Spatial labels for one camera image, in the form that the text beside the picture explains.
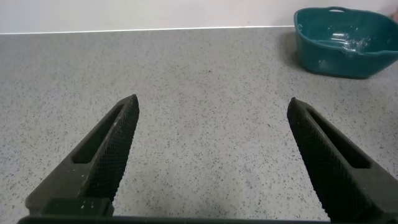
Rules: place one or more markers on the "teal square plastic basin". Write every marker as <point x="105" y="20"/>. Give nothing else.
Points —
<point x="342" y="59"/>

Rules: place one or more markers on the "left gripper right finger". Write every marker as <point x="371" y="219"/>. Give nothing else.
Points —
<point x="329" y="161"/>

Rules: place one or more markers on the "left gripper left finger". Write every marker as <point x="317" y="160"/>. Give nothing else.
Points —
<point x="109" y="155"/>

